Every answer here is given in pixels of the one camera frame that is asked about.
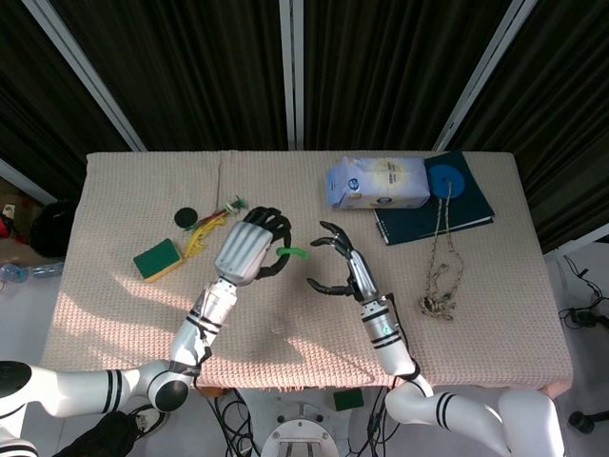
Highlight small green cylinder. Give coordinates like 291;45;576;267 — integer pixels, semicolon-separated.
275;245;310;261

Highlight blue white tissue pack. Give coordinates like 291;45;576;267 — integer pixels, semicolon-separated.
324;155;432;210

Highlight white frame post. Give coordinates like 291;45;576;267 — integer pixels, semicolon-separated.
432;0;537;152
279;0;305;151
21;0;147;152

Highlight green and yellow sponge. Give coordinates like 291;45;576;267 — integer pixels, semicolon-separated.
131;239;185;284

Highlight brown cardboard box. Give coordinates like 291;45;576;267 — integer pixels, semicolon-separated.
0;175;44;268

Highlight black cable with adapter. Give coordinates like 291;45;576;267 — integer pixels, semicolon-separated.
556;254;609;329

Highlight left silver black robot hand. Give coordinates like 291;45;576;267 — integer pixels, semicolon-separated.
212;206;294;288

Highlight black round disc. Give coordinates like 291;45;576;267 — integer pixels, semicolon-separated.
173;207;199;229

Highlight clear plastic bottle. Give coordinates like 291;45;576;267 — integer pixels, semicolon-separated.
0;260;66;282

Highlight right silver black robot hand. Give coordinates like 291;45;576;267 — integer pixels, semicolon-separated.
306;220;383;303

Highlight black cable bundle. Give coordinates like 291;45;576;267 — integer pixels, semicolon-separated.
349;375;405;457
204;387;267;457

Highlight black pleated curtain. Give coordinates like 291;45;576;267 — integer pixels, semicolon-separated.
0;0;609;253

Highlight beige waffle-weave tablecloth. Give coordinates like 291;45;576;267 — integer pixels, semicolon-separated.
40;149;572;394

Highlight black bag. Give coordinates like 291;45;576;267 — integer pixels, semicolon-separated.
29;199;80;261

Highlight blue round disc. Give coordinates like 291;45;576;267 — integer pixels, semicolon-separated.
424;164;468;200

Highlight dark blue spiral notebook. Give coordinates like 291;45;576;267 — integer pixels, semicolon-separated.
373;150;496;247

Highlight small green sponge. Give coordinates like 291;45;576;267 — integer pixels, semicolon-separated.
332;389;365;413

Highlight red and green cords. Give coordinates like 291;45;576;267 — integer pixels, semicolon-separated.
192;207;234;229

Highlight black stand foot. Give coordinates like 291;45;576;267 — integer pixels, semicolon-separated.
568;408;609;435

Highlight braided patterned rope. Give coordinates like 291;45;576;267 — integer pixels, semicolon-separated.
417;179;465;321

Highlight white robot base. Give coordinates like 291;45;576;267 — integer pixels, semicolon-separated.
260;399;351;457

